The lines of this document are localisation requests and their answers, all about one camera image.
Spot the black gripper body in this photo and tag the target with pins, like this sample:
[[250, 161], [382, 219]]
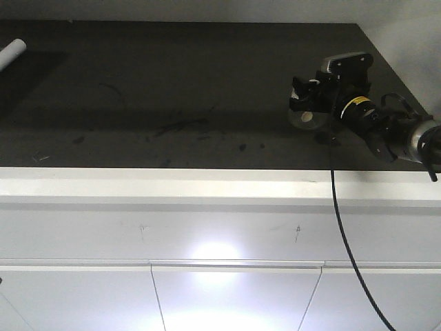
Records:
[[346, 93]]

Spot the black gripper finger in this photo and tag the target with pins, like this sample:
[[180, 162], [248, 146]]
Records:
[[302, 88], [302, 105]]

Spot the glass jar with beige lid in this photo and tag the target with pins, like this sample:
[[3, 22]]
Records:
[[309, 121]]

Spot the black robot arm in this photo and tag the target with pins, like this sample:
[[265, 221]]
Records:
[[391, 129]]

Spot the white fume hood base cabinet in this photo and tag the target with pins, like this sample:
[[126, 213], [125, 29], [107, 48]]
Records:
[[151, 249]]

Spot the rolled white paper sheet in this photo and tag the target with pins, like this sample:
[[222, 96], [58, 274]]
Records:
[[11, 52]]

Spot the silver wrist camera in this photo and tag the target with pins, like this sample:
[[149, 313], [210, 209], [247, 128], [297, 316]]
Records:
[[351, 67]]

